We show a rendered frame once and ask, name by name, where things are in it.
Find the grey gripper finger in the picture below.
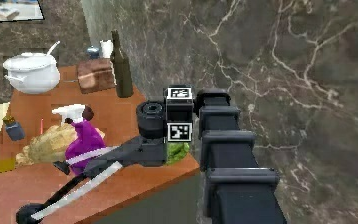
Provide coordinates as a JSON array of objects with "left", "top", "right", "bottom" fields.
[{"left": 15, "top": 159, "right": 125, "bottom": 224}]

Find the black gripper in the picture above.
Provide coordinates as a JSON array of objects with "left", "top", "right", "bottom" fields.
[{"left": 52, "top": 100, "right": 170, "bottom": 176}]

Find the orange topped kitchen counter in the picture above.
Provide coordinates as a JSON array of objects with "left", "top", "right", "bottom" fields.
[{"left": 0, "top": 64, "right": 201, "bottom": 224}]

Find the purple spray bottle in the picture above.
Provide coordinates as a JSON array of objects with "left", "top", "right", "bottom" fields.
[{"left": 51, "top": 103, "right": 108, "bottom": 177}]

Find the dark brown round potato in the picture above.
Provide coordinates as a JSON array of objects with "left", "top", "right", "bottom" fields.
[{"left": 82, "top": 105, "right": 96, "bottom": 122}]

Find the tan bread loaf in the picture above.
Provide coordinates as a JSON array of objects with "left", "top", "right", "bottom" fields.
[{"left": 14, "top": 122, "right": 107, "bottom": 168}]

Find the grey shaker with gold top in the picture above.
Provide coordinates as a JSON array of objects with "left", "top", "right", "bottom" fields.
[{"left": 2, "top": 115, "right": 27, "bottom": 142}]

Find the brown wooden cutting board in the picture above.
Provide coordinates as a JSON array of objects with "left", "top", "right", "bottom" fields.
[{"left": 75, "top": 57, "right": 117, "bottom": 95}]

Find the dark green wine bottle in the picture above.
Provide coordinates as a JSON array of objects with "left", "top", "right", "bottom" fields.
[{"left": 109, "top": 29, "right": 135, "bottom": 99}]

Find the green lettuce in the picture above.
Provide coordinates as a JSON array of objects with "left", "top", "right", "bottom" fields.
[{"left": 166, "top": 141, "right": 191, "bottom": 166}]

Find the white lidded pot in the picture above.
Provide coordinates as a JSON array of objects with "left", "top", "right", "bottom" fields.
[{"left": 2, "top": 40, "right": 62, "bottom": 95}]

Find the dark blue round bowl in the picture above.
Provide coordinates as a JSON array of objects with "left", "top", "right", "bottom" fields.
[{"left": 85, "top": 45, "right": 101, "bottom": 61}]

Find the white cup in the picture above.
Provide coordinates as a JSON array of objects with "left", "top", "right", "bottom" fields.
[{"left": 99, "top": 39, "right": 115, "bottom": 60}]

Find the framed wall picture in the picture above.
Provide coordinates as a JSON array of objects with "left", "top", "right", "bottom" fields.
[{"left": 0, "top": 0, "right": 46, "bottom": 24}]

